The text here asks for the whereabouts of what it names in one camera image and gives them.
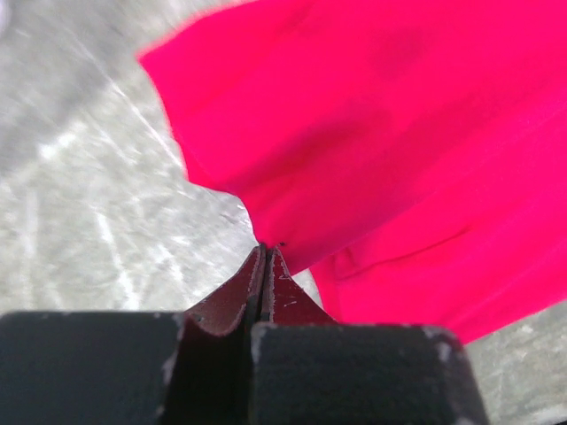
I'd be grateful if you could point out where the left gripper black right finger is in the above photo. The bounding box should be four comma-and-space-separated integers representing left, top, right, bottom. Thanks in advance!
248, 249, 488, 424

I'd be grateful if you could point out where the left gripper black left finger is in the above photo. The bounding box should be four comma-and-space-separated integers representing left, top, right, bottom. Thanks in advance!
1, 246, 266, 424

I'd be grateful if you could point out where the pink-red t shirt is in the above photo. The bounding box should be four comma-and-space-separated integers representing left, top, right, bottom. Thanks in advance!
140, 1, 566, 342

